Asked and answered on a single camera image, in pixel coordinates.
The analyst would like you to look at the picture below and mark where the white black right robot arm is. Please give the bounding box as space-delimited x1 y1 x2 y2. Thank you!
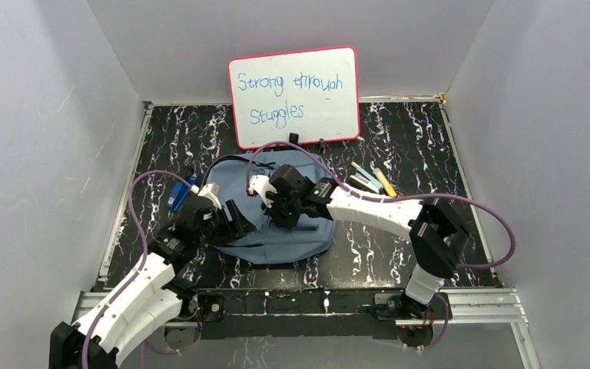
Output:
247 165 470 318

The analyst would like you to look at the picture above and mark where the yellow highlighter pen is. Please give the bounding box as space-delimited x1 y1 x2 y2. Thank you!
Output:
373 168 397 198

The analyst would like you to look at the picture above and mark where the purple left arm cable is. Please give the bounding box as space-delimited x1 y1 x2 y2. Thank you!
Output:
80 171 199 369

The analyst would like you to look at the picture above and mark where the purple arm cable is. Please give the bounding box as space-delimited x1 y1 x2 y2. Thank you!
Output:
80 171 199 369
244 141 517 271

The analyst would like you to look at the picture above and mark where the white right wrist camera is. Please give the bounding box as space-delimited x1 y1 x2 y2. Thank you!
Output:
247 175 277 208

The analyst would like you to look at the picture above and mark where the blue stapler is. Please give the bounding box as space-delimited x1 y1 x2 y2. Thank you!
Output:
166 171 198 214

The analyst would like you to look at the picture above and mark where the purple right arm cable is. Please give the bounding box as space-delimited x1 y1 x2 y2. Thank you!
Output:
244 141 517 271

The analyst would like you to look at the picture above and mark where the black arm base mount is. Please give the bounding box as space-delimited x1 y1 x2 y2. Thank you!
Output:
167 288 453 347

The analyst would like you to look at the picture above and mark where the blue student backpack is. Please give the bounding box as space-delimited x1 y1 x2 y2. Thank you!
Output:
202 150 336 265

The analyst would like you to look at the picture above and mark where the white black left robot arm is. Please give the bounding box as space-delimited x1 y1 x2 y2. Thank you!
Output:
48 195 257 368

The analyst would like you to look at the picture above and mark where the pink framed whiteboard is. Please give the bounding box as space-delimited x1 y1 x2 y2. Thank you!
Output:
227 45 361 149

